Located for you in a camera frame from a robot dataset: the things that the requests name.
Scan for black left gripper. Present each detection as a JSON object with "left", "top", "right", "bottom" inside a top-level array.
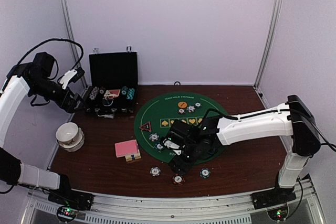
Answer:
[{"left": 29, "top": 76, "right": 88, "bottom": 113}]

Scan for red black 100 chip stack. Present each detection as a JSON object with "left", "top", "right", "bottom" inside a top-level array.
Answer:
[{"left": 172, "top": 174, "right": 185, "bottom": 185}]

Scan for blue green 50 chip stack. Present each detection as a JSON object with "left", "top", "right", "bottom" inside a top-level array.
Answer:
[{"left": 200, "top": 168, "right": 211, "bottom": 179}]

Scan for blue white 10 chip stack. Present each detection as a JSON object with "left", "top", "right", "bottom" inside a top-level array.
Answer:
[{"left": 150, "top": 167, "right": 161, "bottom": 177}]

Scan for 10 chips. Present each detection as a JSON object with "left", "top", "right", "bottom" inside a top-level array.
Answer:
[
  {"left": 149, "top": 133, "right": 160, "bottom": 142},
  {"left": 186, "top": 105, "right": 195, "bottom": 113}
]

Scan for orange dealer button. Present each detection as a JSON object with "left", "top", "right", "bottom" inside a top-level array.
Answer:
[{"left": 178, "top": 101, "right": 187, "bottom": 109}]

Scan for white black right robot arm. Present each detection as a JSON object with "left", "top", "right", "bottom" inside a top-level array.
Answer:
[{"left": 160, "top": 95, "right": 335, "bottom": 204}]

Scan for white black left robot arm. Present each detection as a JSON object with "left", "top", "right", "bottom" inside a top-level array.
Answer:
[{"left": 1, "top": 38, "right": 85, "bottom": 205}]

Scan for white left wrist cover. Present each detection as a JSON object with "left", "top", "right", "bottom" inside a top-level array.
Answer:
[{"left": 57, "top": 69, "right": 77, "bottom": 90}]

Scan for black white chips in case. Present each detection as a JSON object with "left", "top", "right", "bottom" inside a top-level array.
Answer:
[{"left": 89, "top": 87, "right": 106, "bottom": 101}]

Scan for white ceramic bowl stack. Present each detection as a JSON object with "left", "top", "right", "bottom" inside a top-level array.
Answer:
[{"left": 56, "top": 122, "right": 85, "bottom": 152}]

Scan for black poker chip case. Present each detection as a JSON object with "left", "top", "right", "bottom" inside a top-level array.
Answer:
[{"left": 84, "top": 50, "right": 139, "bottom": 118}]

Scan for red playing card in case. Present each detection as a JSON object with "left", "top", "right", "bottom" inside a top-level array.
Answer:
[{"left": 104, "top": 89, "right": 120, "bottom": 98}]

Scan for card deck holder box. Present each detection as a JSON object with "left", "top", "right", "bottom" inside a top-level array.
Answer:
[{"left": 125, "top": 151, "right": 142, "bottom": 162}]

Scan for red black triangle marker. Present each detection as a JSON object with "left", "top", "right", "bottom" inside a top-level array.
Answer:
[{"left": 139, "top": 121, "right": 152, "bottom": 132}]

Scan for round green poker mat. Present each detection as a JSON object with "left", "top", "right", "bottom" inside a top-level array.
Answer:
[{"left": 134, "top": 92, "right": 228, "bottom": 163}]

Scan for pink playing card deck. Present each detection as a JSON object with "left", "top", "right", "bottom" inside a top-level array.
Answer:
[{"left": 114, "top": 140, "right": 138, "bottom": 158}]

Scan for teal chips in case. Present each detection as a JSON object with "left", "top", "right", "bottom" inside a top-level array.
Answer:
[{"left": 121, "top": 86, "right": 135, "bottom": 100}]

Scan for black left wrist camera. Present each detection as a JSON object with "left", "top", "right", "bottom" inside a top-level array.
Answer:
[{"left": 33, "top": 52, "right": 56, "bottom": 78}]

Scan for aluminium front rail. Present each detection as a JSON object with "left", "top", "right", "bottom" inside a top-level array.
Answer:
[{"left": 19, "top": 178, "right": 327, "bottom": 223}]

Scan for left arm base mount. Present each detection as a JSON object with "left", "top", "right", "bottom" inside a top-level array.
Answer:
[{"left": 47, "top": 189, "right": 94, "bottom": 210}]

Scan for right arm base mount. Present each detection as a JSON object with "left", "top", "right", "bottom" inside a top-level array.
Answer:
[{"left": 251, "top": 185, "right": 296, "bottom": 210}]

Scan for left aluminium frame post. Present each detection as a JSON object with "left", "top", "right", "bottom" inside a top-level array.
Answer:
[{"left": 54, "top": 0, "right": 82, "bottom": 67}]

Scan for aluminium frame post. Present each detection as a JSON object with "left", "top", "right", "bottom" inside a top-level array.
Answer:
[
  {"left": 253, "top": 0, "right": 287, "bottom": 90},
  {"left": 54, "top": 0, "right": 82, "bottom": 67}
]

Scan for right aluminium frame post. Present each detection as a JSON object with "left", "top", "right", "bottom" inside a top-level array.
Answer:
[{"left": 253, "top": 0, "right": 287, "bottom": 90}]

